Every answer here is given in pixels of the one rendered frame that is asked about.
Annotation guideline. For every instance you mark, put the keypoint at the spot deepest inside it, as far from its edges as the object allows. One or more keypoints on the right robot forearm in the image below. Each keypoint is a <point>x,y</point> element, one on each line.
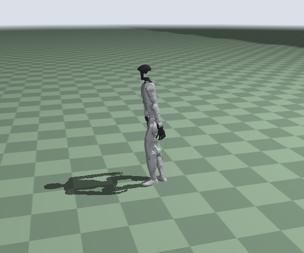
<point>146,112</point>

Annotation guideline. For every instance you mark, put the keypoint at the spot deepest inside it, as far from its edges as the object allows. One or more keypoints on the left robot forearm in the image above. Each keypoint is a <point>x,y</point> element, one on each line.
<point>157,115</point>

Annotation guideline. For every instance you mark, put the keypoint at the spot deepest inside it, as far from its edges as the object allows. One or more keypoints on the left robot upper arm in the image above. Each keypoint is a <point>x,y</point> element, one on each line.
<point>151,93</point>

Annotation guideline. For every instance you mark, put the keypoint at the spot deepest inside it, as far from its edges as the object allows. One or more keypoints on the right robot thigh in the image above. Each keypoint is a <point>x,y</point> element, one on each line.
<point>155,148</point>

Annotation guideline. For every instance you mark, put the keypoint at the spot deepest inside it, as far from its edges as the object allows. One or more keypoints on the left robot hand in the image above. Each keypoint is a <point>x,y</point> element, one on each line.
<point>161,133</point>

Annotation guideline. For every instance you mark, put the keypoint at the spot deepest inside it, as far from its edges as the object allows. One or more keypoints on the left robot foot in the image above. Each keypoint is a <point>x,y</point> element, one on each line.
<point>149,182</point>

